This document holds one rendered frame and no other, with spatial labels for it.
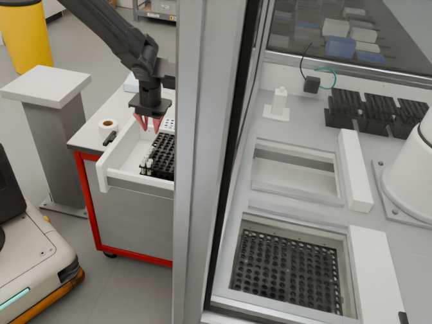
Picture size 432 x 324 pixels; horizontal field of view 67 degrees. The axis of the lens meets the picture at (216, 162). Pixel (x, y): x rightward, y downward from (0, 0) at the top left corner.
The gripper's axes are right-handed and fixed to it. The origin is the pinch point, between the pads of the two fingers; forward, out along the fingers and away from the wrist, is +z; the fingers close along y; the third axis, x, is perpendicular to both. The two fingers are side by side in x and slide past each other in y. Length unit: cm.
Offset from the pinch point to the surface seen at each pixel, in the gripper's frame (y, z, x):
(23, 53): 194, 84, -165
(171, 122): 4.8, 19.0, -30.8
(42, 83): 72, 24, -43
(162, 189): -7.9, 10.6, 11.6
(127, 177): 2.3, 9.0, 11.8
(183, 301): -27, -17, 52
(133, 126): 9.5, 7.0, -7.6
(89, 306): 27, 98, 15
